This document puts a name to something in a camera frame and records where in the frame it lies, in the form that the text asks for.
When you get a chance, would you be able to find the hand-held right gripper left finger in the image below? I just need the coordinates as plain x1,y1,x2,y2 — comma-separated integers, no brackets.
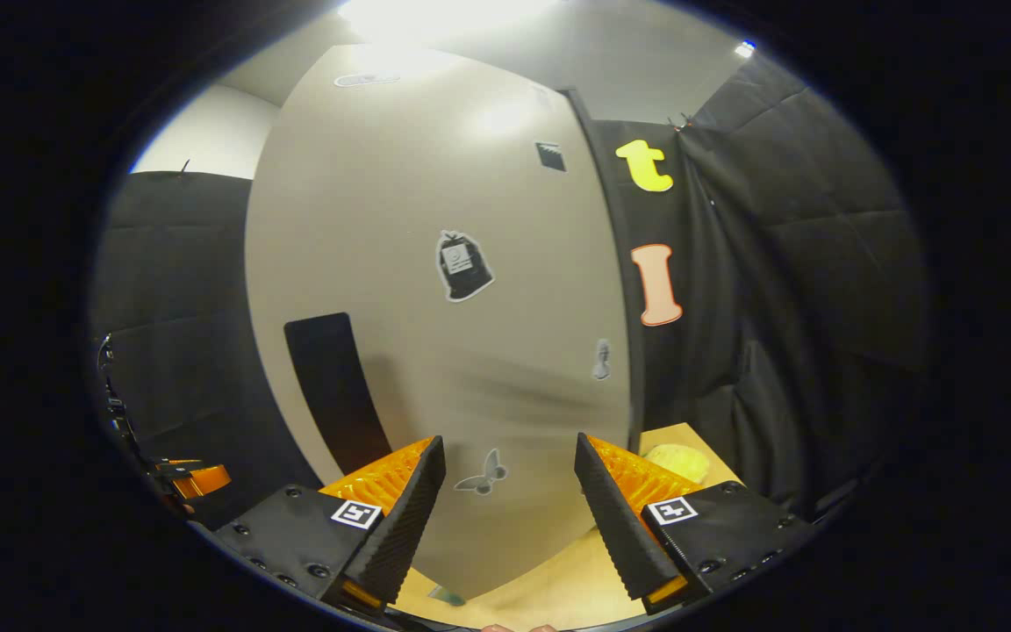
212,434,448,615

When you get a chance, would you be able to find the yellow sponge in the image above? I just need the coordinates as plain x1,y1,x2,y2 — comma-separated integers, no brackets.
642,443,710,485

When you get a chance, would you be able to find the black cabinet door handle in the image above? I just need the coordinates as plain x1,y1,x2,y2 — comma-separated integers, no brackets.
284,312,392,475

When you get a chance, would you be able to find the black backdrop cloth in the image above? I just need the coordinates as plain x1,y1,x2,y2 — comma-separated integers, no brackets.
89,53,928,528

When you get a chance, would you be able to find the ceiling light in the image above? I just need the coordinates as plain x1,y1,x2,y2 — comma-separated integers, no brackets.
339,0,559,45

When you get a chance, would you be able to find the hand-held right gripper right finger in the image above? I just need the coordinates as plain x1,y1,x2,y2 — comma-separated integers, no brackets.
574,432,818,615

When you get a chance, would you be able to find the grey cabinet door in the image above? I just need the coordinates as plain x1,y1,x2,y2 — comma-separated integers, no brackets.
245,44,634,602

